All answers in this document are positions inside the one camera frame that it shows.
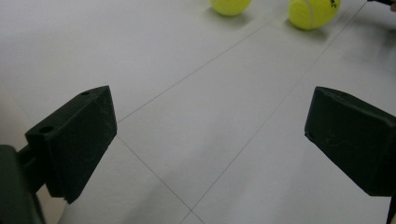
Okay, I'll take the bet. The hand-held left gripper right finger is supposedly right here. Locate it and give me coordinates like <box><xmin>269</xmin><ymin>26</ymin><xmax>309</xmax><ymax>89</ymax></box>
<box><xmin>304</xmin><ymin>86</ymin><xmax>396</xmax><ymax>198</ymax></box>

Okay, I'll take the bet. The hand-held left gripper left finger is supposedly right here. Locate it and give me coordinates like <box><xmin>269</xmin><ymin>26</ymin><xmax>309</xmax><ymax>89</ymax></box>
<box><xmin>24</xmin><ymin>85</ymin><xmax>119</xmax><ymax>205</ymax></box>

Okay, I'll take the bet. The yellow tennis ball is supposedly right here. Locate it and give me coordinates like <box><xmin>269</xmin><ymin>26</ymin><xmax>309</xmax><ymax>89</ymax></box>
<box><xmin>287</xmin><ymin>0</ymin><xmax>342</xmax><ymax>31</ymax></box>
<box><xmin>209</xmin><ymin>0</ymin><xmax>253</xmax><ymax>17</ymax></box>

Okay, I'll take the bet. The white table mat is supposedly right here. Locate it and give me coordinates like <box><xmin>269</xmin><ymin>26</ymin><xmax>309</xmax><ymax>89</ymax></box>
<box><xmin>0</xmin><ymin>0</ymin><xmax>396</xmax><ymax>224</ymax></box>

